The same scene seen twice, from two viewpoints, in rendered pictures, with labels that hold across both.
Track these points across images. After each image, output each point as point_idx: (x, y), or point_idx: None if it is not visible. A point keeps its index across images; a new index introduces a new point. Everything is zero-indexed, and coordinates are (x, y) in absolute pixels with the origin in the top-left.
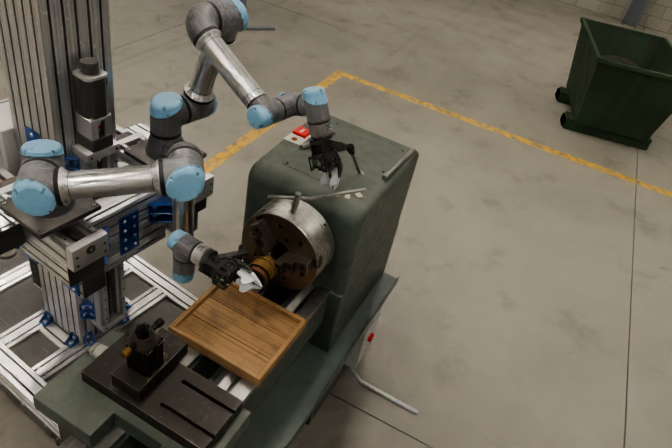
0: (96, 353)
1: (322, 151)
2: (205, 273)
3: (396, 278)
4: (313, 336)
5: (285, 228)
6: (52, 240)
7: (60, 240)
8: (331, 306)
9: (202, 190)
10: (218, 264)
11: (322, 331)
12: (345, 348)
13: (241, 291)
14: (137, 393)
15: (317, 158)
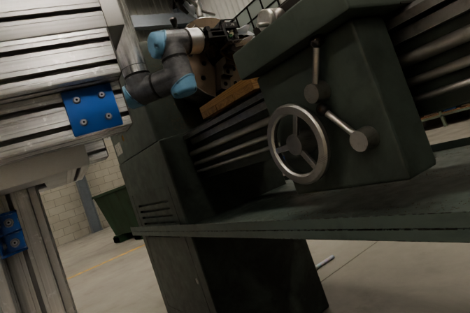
0: (277, 9)
1: None
2: (216, 35)
3: None
4: (269, 178)
5: (210, 26)
6: None
7: None
8: None
9: None
10: (218, 22)
11: (271, 163)
12: (286, 181)
13: (251, 35)
14: None
15: None
